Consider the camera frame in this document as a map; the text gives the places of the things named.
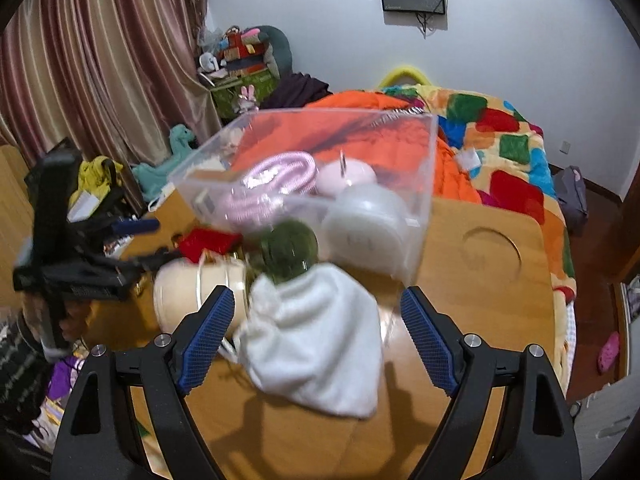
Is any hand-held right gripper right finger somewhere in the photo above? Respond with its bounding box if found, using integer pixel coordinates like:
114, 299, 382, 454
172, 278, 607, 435
400, 286, 583, 480

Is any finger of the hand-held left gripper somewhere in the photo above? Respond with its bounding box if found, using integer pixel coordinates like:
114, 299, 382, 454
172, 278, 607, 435
82, 247, 176, 276
67, 216, 162, 237

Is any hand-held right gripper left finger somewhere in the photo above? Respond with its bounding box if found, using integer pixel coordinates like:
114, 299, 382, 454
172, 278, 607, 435
50, 285, 236, 480

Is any white cloth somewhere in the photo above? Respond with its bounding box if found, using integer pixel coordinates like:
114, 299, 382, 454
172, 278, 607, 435
234, 261, 385, 420

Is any clear plastic storage box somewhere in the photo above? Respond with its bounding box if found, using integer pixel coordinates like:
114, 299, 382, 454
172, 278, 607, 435
167, 109, 441, 287

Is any wooden desktop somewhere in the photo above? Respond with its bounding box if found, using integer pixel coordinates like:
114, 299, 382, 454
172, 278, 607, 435
80, 187, 572, 480

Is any cream round jar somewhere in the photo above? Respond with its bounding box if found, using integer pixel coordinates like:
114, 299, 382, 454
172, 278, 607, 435
151, 255, 252, 337

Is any red pouch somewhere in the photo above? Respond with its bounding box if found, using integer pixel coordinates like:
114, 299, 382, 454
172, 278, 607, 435
177, 228, 242, 264

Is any teal plush toy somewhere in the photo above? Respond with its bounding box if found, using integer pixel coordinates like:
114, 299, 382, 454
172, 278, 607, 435
130, 125, 197, 202

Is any yellow cloth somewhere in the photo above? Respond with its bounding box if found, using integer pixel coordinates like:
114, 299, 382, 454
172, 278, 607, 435
76, 156, 124, 197

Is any green ball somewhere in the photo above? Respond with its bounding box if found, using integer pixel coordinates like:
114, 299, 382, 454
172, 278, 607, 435
259, 220, 320, 282

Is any white round device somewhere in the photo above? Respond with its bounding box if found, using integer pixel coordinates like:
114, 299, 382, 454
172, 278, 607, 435
320, 184, 412, 272

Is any orange quilt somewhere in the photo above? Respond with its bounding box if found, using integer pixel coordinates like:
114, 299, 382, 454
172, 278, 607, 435
234, 88, 485, 207

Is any pink bunny toy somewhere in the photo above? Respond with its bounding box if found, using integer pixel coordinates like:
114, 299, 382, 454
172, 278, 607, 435
236, 85, 259, 112

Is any striped pink curtain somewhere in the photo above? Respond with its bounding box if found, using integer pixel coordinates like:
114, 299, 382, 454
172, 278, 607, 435
0, 0, 224, 173

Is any pink slipper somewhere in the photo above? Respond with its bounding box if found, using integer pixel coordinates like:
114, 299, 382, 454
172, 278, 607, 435
598, 331, 622, 375

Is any pink round gadget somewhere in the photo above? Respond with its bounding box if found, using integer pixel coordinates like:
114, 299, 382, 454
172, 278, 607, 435
315, 152, 377, 197

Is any white cabinet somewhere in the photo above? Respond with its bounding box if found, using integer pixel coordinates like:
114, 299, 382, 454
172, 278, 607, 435
567, 374, 638, 480

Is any colourful patchwork blanket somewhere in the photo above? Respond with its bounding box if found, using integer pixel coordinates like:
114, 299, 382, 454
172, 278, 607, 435
379, 81, 580, 307

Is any pile of plush toys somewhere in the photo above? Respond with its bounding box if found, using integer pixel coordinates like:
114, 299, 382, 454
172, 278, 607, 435
197, 23, 294, 111

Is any dark purple cloth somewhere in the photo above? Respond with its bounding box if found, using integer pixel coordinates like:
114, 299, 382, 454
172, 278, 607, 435
271, 72, 334, 109

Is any yellow bed headboard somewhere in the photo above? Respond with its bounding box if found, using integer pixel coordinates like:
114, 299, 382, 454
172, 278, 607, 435
376, 63, 432, 90

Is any pink coiled cable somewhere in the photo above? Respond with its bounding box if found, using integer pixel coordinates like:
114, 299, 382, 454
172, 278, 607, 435
224, 151, 319, 227

